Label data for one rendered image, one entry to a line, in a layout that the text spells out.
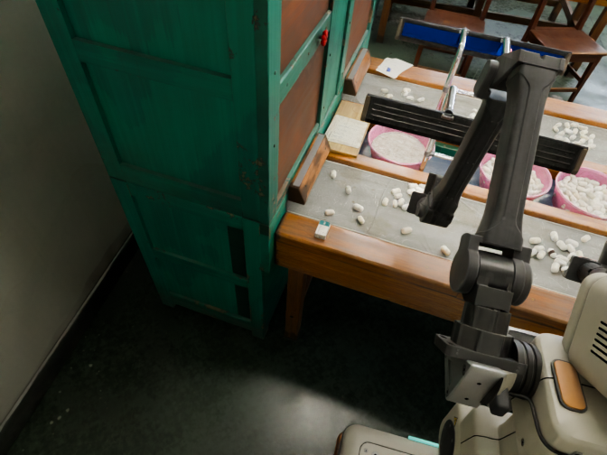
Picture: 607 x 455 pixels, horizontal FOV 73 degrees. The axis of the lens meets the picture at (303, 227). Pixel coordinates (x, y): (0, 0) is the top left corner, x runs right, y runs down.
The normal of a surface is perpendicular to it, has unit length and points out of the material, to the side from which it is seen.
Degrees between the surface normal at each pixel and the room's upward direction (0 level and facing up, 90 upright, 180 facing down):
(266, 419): 0
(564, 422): 18
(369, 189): 0
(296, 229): 0
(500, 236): 35
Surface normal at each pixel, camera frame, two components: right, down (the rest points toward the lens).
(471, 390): -0.23, 0.65
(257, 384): 0.06, -0.63
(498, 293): -0.02, -0.04
